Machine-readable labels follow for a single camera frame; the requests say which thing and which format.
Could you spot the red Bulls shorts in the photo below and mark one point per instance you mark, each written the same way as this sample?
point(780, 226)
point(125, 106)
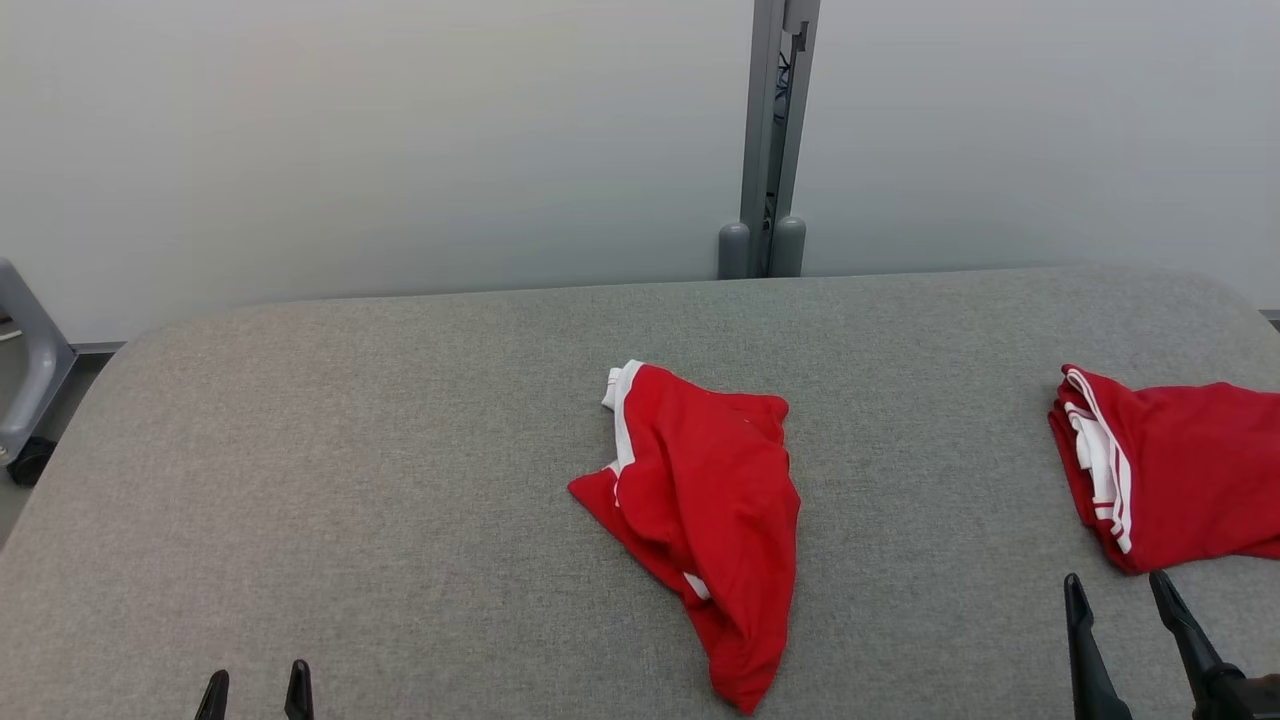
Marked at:
point(720, 500)

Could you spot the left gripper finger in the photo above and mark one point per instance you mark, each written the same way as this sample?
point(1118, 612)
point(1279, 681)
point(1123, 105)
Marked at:
point(215, 700)
point(299, 695)

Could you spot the grey metal partition post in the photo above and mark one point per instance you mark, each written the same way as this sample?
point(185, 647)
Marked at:
point(762, 120)

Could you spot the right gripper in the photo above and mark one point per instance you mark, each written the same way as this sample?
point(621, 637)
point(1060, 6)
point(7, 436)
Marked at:
point(1255, 700)

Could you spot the black caster wheel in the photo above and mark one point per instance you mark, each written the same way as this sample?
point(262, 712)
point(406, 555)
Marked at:
point(32, 462)

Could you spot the grey curved metal frame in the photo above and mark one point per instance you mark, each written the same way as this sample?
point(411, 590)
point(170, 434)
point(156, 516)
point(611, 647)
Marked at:
point(45, 360)

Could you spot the grey cylindrical post foot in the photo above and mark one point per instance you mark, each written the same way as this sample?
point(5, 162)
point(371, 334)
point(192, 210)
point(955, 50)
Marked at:
point(734, 255)
point(789, 250)

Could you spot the red Bulls jersey shirt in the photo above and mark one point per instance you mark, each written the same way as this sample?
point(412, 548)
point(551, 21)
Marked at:
point(1190, 470)

